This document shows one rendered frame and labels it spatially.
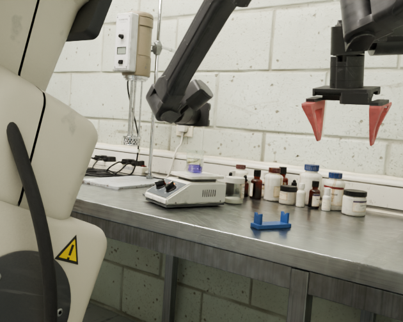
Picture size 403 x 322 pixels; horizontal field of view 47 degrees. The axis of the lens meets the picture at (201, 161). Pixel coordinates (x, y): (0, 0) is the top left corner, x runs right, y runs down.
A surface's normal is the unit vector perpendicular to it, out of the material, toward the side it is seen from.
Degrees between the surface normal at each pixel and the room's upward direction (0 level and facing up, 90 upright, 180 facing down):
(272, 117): 90
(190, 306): 90
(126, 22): 90
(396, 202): 90
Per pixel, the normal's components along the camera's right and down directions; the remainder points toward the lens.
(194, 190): 0.55, 0.11
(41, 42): 0.81, 0.11
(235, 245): -0.58, 0.02
